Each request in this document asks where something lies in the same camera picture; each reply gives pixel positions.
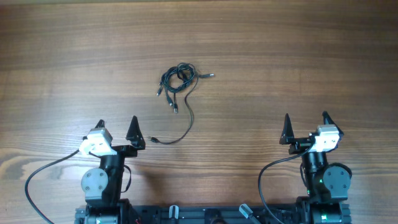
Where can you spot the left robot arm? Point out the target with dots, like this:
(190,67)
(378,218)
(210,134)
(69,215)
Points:
(103,185)

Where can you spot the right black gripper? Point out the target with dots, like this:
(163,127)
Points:
(288,137)

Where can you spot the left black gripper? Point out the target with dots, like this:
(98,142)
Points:
(136,142)

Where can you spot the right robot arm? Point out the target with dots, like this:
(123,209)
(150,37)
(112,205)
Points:
(327,183)

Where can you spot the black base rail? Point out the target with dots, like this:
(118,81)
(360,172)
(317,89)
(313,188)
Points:
(285,213)

